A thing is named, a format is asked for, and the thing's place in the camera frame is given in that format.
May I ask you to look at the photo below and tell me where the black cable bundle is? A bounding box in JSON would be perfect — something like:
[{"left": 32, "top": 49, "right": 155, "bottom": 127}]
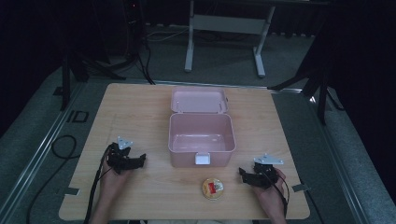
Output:
[{"left": 106, "top": 38, "right": 157, "bottom": 86}]

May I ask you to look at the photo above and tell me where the metal floor rail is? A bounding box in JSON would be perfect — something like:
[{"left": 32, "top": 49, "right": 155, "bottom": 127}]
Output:
[
  {"left": 0, "top": 81, "right": 87, "bottom": 222},
  {"left": 306, "top": 92, "right": 373, "bottom": 224}
]

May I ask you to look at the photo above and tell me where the person's right hand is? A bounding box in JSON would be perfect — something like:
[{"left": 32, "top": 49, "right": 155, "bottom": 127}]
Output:
[{"left": 251, "top": 168, "right": 290, "bottom": 213}]

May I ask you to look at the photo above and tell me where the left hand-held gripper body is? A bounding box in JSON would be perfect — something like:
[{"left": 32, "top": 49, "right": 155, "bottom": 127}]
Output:
[{"left": 106, "top": 135, "right": 138, "bottom": 175}]

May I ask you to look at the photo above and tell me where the black metal stand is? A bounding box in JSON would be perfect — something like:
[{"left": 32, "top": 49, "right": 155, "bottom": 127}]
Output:
[
  {"left": 268, "top": 59, "right": 346, "bottom": 126},
  {"left": 52, "top": 50, "right": 127, "bottom": 112}
]

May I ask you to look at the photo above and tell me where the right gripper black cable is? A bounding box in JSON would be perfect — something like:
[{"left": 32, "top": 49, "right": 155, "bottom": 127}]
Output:
[{"left": 264, "top": 171, "right": 291, "bottom": 218}]

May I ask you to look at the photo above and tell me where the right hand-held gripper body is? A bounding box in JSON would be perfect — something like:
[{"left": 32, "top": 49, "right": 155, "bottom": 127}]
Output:
[{"left": 251, "top": 153, "right": 285, "bottom": 190}]

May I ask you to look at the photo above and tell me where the white metal table frame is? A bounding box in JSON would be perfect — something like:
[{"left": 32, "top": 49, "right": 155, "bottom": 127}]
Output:
[{"left": 184, "top": 0, "right": 312, "bottom": 78}]

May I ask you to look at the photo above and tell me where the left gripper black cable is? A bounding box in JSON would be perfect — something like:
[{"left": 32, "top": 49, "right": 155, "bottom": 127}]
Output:
[{"left": 83, "top": 144, "right": 114, "bottom": 224}]

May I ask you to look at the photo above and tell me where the person's left hand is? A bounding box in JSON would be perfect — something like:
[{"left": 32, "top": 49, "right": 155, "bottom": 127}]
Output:
[{"left": 99, "top": 160, "right": 133, "bottom": 200}]

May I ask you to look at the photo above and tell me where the black cable on floor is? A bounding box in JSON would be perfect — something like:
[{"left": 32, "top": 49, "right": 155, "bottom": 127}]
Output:
[{"left": 26, "top": 134, "right": 79, "bottom": 224}]

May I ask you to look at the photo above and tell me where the white cable on floor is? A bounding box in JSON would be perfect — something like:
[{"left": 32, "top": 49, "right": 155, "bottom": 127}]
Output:
[{"left": 145, "top": 28, "right": 191, "bottom": 43}]

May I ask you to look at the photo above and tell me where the round yellow snack packet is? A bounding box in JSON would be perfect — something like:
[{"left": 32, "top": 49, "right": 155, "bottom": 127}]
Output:
[{"left": 201, "top": 177, "right": 225, "bottom": 201}]

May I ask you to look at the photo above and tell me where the dark equipment tower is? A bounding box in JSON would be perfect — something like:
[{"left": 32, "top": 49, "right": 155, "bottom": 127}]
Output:
[{"left": 121, "top": 0, "right": 147, "bottom": 59}]

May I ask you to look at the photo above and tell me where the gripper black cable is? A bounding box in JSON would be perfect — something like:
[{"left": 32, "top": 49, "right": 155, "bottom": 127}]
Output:
[
  {"left": 83, "top": 144, "right": 114, "bottom": 224},
  {"left": 264, "top": 171, "right": 291, "bottom": 218}
]

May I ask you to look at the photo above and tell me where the pink plastic box with lid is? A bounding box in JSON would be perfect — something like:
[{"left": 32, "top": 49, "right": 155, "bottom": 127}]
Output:
[{"left": 167, "top": 87, "right": 237, "bottom": 168}]

